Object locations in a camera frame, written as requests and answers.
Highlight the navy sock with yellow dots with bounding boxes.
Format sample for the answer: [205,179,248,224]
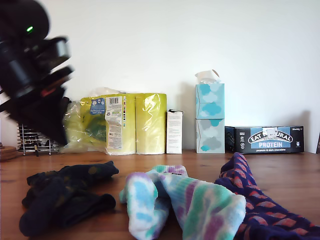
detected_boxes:
[25,160,120,191]
[18,179,118,238]

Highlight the pastel tie-dye sock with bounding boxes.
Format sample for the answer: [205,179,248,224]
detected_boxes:
[118,171,172,240]
[146,164,248,240]

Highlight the purple sock with red pattern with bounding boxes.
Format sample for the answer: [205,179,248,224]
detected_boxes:
[214,151,320,240]

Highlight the clear plastic bag, green contents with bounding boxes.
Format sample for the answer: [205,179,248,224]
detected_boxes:
[61,99,109,154]

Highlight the yellow kitchen roll pack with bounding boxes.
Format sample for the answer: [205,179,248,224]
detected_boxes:
[79,86,168,156]

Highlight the small white carton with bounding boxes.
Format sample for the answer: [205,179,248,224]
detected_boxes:
[165,108,184,154]

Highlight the blue cloud tissue box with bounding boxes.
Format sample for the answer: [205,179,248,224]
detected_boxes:
[194,83,225,120]

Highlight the grey cloud tissue box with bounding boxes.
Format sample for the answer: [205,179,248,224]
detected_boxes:
[195,117,226,154]

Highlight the white paper tissue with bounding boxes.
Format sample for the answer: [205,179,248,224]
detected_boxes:
[194,69,222,85]

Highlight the black protein bar box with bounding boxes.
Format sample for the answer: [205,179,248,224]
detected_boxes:
[224,125,305,155]

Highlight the dark brown handled utensil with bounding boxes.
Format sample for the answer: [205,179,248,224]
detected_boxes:
[44,96,73,149]

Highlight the chrome wire utensil holder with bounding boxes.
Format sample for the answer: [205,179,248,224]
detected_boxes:
[16,122,62,156]

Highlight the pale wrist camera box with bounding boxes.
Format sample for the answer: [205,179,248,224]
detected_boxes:
[32,36,73,66]

